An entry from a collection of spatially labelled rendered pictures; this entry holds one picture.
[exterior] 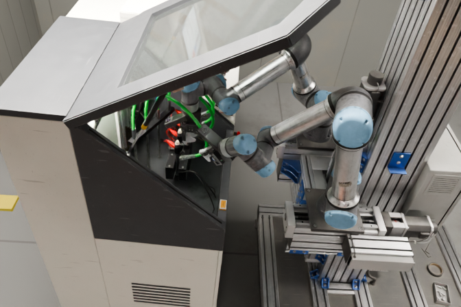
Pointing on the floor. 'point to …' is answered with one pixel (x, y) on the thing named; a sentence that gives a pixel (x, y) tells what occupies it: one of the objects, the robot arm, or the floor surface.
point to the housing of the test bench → (60, 137)
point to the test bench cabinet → (158, 274)
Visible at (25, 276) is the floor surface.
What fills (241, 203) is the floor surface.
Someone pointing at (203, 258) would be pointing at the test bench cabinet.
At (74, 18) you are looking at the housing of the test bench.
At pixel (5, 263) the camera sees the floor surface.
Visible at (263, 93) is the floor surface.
